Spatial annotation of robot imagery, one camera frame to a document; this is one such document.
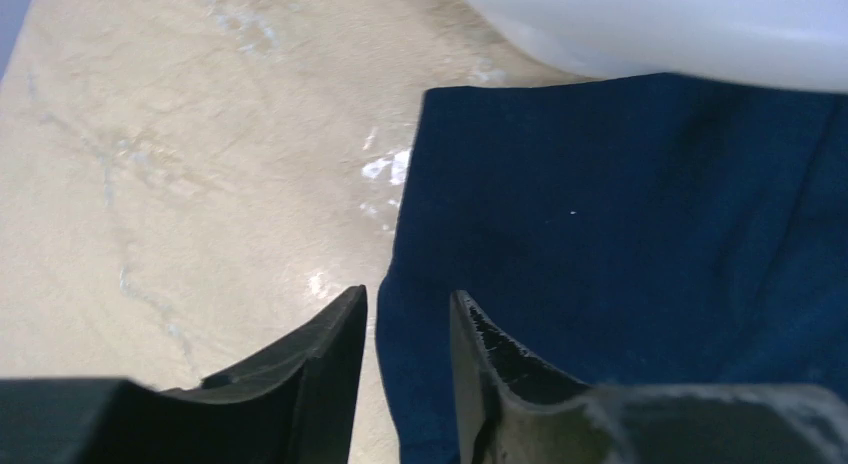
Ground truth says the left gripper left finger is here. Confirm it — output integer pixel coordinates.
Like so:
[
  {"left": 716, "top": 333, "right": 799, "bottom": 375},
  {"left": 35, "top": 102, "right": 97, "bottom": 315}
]
[{"left": 1, "top": 285, "right": 368, "bottom": 463}]

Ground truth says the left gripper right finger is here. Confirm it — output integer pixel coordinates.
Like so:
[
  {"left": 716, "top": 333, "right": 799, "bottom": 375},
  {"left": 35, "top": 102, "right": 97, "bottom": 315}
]
[{"left": 450, "top": 291, "right": 847, "bottom": 463}]

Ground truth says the navy blue t-shirt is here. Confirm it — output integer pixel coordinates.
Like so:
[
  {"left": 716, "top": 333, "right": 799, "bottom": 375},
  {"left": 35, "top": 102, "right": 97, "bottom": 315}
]
[{"left": 376, "top": 74, "right": 847, "bottom": 463}]

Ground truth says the white plastic tub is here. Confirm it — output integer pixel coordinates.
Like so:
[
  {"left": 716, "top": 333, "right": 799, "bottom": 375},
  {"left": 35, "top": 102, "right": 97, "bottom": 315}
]
[{"left": 463, "top": 0, "right": 847, "bottom": 93}]

